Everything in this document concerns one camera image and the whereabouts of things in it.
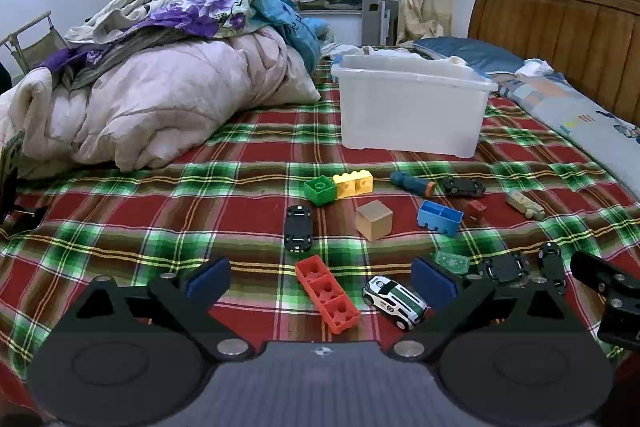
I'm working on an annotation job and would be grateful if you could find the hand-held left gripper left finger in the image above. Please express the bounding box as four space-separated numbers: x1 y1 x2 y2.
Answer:
65 257 256 362

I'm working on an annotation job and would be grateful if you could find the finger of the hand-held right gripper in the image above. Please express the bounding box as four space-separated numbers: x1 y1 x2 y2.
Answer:
570 250 640 351

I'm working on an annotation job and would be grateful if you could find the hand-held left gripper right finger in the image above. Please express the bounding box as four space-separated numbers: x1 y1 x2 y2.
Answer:
385 256 586 362

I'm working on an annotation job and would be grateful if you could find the white and green toy car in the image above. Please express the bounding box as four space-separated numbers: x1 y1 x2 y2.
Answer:
362 275 430 331

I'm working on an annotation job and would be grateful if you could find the long orange toy brick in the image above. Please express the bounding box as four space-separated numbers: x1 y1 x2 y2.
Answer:
294 255 362 335

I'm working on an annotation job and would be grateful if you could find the white plastic container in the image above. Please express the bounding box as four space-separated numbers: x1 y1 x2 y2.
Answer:
330 54 499 159

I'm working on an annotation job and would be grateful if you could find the green translucent toy piece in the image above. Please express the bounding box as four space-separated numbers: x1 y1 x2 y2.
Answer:
430 248 471 276

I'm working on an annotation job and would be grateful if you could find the black toy car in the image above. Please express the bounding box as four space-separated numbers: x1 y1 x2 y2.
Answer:
283 205 315 254
537 241 569 296
476 251 531 284

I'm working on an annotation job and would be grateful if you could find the blue toy brick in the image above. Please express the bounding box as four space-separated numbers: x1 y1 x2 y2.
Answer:
417 200 464 238

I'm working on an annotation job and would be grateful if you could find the wooden cube block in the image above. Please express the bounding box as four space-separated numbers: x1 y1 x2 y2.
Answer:
355 200 395 242

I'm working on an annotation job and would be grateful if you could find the beige wooden toy car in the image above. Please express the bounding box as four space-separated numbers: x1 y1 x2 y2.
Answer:
505 188 546 222

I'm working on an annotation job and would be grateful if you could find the dark green toy car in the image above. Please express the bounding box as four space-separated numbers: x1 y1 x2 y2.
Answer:
437 176 487 198

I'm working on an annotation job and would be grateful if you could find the blue toy cylinder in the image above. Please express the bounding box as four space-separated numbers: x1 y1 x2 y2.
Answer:
389 170 437 196

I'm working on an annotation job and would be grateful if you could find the yellow toy brick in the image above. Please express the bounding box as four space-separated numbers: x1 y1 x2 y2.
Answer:
332 170 375 199

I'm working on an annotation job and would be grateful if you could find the green toy brick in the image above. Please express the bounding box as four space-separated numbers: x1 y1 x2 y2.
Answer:
304 176 339 206

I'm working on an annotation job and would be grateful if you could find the patchwork pillow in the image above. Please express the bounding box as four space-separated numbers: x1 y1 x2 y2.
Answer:
491 72 640 198

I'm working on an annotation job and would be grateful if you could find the pink quilt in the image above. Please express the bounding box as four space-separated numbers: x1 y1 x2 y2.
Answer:
0 26 321 180

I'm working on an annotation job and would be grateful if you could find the small white crumpled cloth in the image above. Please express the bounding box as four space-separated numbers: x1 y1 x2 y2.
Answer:
515 59 555 78

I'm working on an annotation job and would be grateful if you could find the blue pillow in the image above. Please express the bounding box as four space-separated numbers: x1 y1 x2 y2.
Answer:
412 37 527 76

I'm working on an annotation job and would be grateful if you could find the white folded cloth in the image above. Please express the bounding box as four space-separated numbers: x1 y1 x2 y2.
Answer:
360 45 469 68

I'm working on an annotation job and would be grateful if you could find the wooden headboard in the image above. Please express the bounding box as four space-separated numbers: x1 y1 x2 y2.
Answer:
467 0 640 128

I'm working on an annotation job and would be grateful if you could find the light blue blanket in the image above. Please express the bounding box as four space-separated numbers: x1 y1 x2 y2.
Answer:
245 0 332 74

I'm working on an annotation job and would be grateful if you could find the grey board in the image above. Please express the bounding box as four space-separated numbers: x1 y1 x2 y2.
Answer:
360 0 400 47

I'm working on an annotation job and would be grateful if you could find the purple floral blanket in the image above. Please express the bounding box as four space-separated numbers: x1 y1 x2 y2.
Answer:
37 0 301 76

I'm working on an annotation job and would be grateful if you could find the cream crumpled cloth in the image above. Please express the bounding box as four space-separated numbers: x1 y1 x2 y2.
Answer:
65 0 192 46

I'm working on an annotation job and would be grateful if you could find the folding rack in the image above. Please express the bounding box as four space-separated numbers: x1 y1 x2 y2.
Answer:
0 10 69 73

